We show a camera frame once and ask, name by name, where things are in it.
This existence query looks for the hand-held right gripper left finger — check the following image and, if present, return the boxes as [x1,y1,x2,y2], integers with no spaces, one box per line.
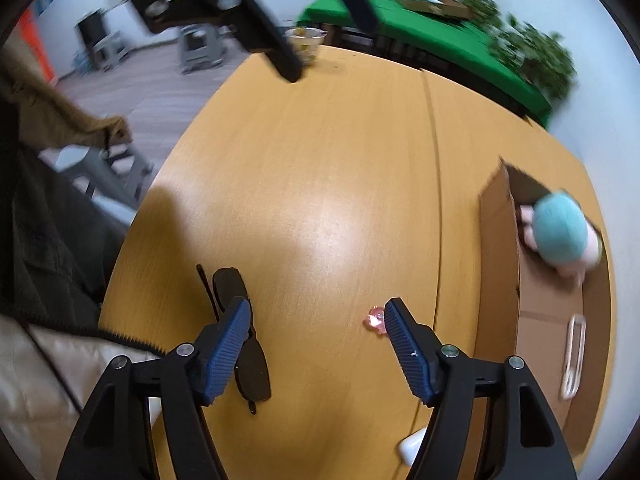
[56,297,252,480]

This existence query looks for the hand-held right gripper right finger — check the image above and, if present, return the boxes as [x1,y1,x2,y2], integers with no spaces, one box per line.
[382,297,580,480]

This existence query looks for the small pink trinket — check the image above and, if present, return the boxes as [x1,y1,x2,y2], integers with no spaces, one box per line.
[366,306,388,336]

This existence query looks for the black sunglasses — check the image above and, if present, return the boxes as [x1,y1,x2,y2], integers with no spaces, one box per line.
[196,264,272,416]

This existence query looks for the brown cardboard box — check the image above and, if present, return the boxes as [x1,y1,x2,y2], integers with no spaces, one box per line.
[477,157,612,461]

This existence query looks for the clear plastic cup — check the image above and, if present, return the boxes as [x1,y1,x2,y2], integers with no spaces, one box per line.
[285,27,327,66]

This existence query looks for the grey plastic stool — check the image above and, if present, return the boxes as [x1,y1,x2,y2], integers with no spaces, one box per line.
[40,142,156,206]
[177,22,226,73]
[92,30,126,71]

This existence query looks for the flat cardboard tray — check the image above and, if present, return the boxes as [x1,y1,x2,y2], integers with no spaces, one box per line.
[392,0,473,20]

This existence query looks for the small white case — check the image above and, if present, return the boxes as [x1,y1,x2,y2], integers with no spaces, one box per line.
[397,427,428,468]

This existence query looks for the green table cloth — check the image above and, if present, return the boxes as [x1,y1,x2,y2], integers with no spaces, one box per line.
[295,0,553,128]

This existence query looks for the olive jacket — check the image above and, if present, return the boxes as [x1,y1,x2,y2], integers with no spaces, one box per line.
[0,45,133,153]

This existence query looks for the green leafy plant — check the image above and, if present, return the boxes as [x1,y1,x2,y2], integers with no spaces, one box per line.
[447,0,576,103]

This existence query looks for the beige cloth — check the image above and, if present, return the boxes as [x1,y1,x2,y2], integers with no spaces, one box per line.
[0,312,163,480]

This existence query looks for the pink pig plush teal outfit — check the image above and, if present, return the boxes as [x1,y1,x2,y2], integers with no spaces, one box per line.
[517,191,605,288]

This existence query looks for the orange post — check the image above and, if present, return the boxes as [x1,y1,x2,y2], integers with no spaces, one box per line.
[20,5,57,83]

